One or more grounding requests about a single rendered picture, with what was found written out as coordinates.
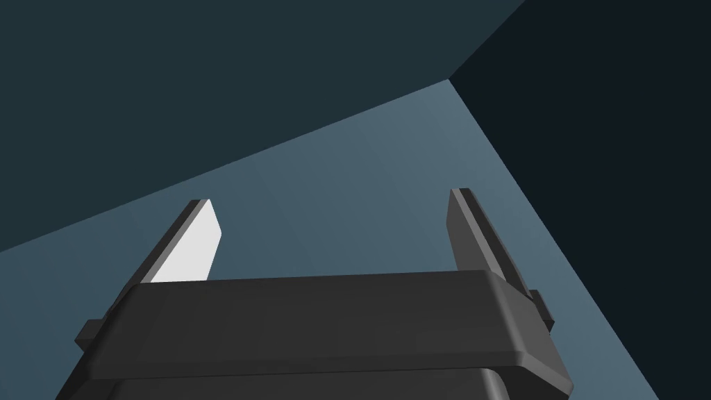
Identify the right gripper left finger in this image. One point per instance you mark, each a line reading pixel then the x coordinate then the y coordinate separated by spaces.
pixel 189 250

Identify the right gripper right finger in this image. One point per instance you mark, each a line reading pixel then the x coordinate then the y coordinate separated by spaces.
pixel 472 239

